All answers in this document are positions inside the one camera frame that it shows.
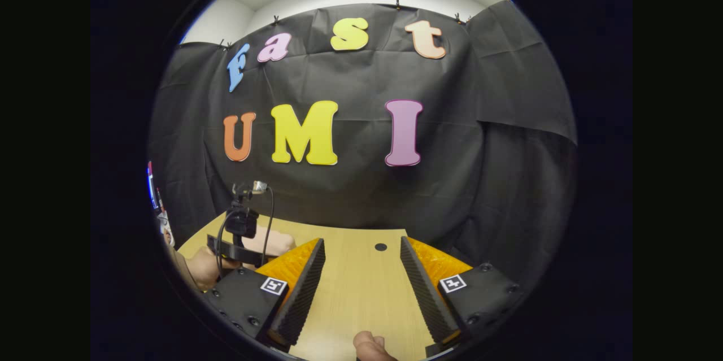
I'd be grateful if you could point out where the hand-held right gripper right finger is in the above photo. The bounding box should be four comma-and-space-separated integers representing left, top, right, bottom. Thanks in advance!
399, 236, 527, 357

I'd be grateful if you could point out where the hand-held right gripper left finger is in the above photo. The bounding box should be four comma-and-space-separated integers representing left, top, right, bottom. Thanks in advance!
202, 237, 326, 353

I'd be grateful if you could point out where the white blurry object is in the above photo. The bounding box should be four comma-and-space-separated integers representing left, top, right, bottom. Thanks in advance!
158, 211, 176, 247

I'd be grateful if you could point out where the black backdrop cloth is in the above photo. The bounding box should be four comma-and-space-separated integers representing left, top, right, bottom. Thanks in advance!
148, 0, 578, 288

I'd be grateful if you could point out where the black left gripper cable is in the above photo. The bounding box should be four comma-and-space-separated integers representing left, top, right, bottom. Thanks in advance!
216, 185, 276, 280

